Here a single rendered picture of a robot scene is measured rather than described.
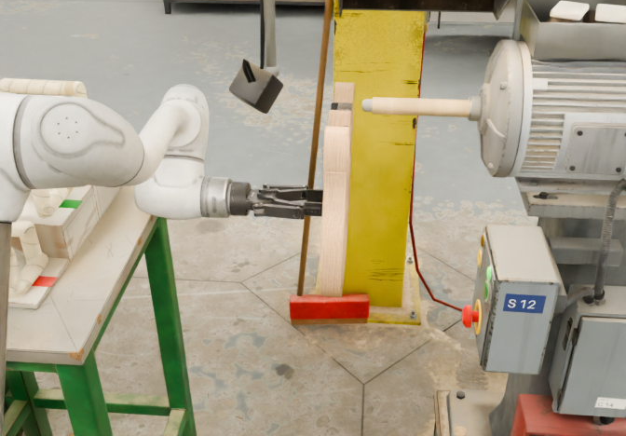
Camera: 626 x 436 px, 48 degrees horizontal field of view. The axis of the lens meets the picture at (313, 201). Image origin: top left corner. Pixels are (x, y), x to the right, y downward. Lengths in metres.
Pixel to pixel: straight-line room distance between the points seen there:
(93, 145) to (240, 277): 2.05
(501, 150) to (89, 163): 0.69
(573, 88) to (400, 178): 1.22
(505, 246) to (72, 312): 0.80
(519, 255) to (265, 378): 1.48
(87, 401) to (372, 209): 1.38
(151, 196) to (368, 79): 0.98
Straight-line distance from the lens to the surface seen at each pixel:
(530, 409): 1.64
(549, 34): 1.25
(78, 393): 1.41
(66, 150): 0.94
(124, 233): 1.59
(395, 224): 2.52
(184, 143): 1.50
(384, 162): 2.39
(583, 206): 1.36
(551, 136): 1.27
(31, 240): 1.47
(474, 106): 1.33
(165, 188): 1.52
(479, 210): 3.43
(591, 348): 1.46
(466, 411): 2.05
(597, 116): 1.28
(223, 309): 2.79
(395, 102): 1.33
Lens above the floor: 1.79
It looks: 32 degrees down
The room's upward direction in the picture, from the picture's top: straight up
